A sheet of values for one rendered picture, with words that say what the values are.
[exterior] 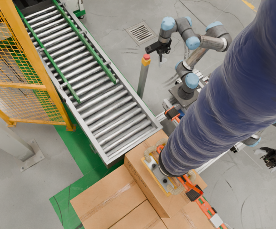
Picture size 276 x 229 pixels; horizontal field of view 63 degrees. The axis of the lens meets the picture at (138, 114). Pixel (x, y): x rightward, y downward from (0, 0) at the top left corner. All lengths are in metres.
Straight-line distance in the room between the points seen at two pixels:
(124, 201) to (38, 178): 1.16
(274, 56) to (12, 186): 2.88
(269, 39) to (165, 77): 2.96
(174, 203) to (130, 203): 0.52
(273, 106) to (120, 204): 1.83
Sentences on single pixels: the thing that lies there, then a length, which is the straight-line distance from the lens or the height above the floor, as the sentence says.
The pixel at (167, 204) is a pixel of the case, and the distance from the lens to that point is 1.88.
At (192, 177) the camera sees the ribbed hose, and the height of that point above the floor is 1.13.
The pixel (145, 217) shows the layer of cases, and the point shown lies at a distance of 2.25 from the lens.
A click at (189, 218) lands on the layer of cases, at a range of 2.33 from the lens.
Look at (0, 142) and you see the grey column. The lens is 2.44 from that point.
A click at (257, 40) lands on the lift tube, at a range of 0.54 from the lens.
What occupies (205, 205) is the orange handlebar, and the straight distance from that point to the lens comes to 1.69.
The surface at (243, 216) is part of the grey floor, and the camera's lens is 3.15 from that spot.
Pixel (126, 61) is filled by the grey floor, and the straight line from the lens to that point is 3.51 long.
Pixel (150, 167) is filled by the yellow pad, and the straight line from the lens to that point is 1.75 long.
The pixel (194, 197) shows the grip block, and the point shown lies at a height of 1.20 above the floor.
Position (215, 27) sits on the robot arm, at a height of 1.64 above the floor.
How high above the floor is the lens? 2.78
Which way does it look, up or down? 65 degrees down
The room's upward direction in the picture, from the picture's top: 11 degrees clockwise
